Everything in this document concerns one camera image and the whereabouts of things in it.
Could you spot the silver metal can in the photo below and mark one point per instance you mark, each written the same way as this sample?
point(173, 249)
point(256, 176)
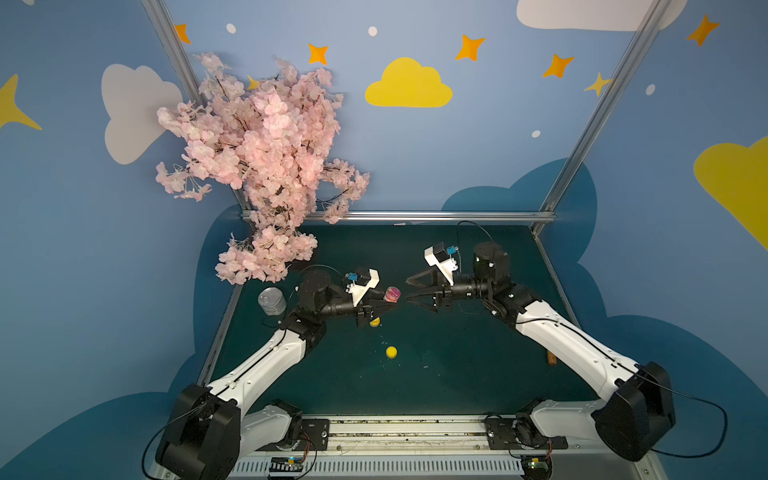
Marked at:
point(272, 301)

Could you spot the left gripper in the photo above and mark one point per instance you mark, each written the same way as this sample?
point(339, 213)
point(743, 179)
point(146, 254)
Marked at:
point(368, 308)

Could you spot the horizontal aluminium frame bar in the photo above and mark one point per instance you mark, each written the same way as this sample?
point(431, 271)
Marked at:
point(415, 217)

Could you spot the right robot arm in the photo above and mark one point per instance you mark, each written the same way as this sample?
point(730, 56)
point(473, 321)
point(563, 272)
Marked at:
point(634, 407)

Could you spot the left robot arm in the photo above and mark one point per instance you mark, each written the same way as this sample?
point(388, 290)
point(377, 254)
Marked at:
point(211, 427)

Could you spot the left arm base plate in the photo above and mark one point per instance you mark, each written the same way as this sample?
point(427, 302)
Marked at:
point(313, 432)

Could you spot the right electronics board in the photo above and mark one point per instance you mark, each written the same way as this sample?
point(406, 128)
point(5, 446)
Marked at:
point(536, 468)

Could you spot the aluminium frame post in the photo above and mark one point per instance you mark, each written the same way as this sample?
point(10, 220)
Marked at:
point(642, 40)
point(164, 27)

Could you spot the left aluminium frame post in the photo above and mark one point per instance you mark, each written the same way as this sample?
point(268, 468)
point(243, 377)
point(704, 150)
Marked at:
point(164, 27)

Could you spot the left electronics board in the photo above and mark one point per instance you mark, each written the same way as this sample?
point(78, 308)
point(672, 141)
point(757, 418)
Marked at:
point(286, 468)

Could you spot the electronics board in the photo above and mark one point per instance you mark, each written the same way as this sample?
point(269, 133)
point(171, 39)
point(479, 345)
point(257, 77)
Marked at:
point(286, 468)
point(536, 468)

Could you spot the magenta paint jar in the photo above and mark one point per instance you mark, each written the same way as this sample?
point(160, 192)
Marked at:
point(392, 294)

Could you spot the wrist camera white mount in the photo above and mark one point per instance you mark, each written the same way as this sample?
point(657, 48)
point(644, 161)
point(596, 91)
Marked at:
point(444, 259)
point(359, 283)

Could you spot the right aluminium frame post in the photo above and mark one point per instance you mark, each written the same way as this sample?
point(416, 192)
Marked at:
point(642, 40)

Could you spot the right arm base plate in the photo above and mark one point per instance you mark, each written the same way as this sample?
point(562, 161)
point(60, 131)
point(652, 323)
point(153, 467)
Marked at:
point(511, 433)

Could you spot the pink cherry blossom tree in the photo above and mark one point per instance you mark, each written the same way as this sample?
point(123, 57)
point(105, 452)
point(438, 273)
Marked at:
point(272, 144)

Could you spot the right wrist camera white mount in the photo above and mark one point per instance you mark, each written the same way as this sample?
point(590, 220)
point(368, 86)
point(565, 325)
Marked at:
point(444, 259)

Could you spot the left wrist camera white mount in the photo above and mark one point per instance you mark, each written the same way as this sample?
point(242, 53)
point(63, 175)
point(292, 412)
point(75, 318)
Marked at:
point(359, 283)

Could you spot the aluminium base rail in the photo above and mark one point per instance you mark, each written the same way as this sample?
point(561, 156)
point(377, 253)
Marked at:
point(434, 447)

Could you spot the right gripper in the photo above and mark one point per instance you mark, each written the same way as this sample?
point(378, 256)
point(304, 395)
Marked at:
point(444, 291)

